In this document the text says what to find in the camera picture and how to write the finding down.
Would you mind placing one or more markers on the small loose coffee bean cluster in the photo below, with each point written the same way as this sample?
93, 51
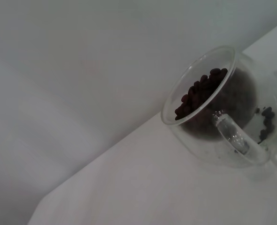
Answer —
267, 117

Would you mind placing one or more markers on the clear double-wall glass cup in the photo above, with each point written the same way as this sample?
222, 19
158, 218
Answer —
232, 131

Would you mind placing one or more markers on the pile of coffee beans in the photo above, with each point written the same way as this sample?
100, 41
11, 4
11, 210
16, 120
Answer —
199, 93

